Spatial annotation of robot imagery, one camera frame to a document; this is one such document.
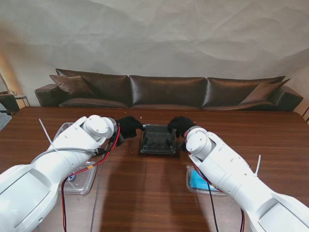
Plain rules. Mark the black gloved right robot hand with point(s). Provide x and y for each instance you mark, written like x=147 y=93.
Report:
x=182 y=124

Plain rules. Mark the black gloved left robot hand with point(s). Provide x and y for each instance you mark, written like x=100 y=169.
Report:
x=129 y=126

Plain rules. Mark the thin clear plastic tray lid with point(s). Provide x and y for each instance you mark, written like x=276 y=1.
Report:
x=158 y=128

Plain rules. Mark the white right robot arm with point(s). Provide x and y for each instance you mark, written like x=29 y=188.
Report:
x=229 y=174

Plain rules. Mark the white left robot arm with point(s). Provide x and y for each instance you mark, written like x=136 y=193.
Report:
x=72 y=145

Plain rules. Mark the clear container with blue clips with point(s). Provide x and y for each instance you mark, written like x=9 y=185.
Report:
x=64 y=126

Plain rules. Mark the black ribbed plastic tray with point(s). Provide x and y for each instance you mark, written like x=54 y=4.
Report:
x=158 y=142

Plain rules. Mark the dark brown leather sofa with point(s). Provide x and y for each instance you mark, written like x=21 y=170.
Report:
x=166 y=91

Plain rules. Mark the clear lid with blue insert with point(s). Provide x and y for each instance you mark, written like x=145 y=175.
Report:
x=195 y=181

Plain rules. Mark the clear lid with blue label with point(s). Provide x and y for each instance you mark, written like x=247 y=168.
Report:
x=83 y=181

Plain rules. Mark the brown leather cushion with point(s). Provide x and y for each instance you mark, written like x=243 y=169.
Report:
x=70 y=85
x=263 y=93

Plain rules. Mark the white zip tie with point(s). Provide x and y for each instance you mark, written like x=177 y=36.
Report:
x=47 y=135
x=257 y=166

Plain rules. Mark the small side table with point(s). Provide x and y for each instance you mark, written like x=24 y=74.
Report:
x=21 y=97

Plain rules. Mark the black office chair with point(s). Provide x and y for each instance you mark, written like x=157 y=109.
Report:
x=9 y=104

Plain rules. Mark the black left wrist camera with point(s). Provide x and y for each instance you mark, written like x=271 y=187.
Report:
x=117 y=141

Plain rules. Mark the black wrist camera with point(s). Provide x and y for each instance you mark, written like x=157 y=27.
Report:
x=117 y=141
x=183 y=146

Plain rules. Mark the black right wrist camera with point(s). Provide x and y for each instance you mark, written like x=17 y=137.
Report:
x=183 y=146

